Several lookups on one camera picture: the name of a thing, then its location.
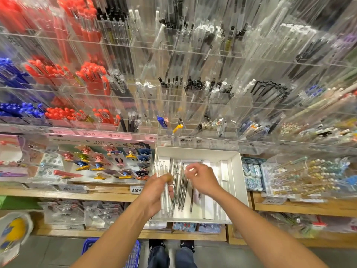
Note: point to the person's right hand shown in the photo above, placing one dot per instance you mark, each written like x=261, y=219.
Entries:
x=203, y=178

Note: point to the person's left hand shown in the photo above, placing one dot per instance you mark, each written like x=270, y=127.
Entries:
x=151, y=195

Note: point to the pile of silver pens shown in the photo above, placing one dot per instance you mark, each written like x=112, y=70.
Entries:
x=181, y=189

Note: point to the clear pen bundle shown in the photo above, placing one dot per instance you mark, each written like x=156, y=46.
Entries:
x=163, y=165

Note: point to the white cardboard box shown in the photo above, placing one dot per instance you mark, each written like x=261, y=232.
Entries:
x=234, y=162

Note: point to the blue shopping basket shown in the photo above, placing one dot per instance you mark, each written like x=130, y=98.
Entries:
x=134, y=255

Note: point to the clear acrylic display rack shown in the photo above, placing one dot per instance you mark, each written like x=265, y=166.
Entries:
x=223, y=58

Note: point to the person's left forearm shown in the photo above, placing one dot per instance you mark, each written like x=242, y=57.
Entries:
x=111, y=242

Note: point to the person's right forearm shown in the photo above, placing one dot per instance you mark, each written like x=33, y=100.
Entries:
x=268, y=231

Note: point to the person's left shoe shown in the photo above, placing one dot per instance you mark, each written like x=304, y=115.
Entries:
x=158, y=242

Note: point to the person's shoe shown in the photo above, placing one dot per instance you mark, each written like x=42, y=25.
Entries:
x=158, y=242
x=187, y=244

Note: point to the person's right shoe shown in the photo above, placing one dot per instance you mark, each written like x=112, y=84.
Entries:
x=187, y=244

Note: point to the person's left leg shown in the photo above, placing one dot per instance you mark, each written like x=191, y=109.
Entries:
x=158, y=258

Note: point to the person's leg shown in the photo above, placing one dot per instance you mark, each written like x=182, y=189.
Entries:
x=158, y=258
x=187, y=259

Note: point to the person's right leg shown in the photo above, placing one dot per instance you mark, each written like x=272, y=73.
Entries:
x=187, y=259

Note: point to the stack of clear gold-pen packets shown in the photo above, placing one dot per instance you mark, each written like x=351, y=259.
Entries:
x=307, y=177

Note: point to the white price tag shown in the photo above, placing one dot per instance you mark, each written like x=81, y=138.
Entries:
x=136, y=189

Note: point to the stack of blue eraser packets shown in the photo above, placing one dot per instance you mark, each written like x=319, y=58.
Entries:
x=252, y=175

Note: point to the row of small patterned packets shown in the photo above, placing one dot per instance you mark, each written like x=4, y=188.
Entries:
x=195, y=227

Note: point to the tray of colourful clip packets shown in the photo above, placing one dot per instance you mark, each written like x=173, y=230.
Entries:
x=100, y=162

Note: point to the stack of clear stationery packets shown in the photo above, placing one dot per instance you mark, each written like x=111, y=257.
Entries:
x=81, y=213

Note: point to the rows of red pens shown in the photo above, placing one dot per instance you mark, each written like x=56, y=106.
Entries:
x=92, y=72

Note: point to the green shelf panel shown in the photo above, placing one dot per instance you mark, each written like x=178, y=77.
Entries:
x=14, y=202

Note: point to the round yellow blue packet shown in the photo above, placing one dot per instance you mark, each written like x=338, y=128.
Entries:
x=14, y=231

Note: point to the stack of pink packets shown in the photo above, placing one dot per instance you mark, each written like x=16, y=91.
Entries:
x=11, y=159

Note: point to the rows of blue pens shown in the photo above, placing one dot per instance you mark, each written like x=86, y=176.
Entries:
x=14, y=72

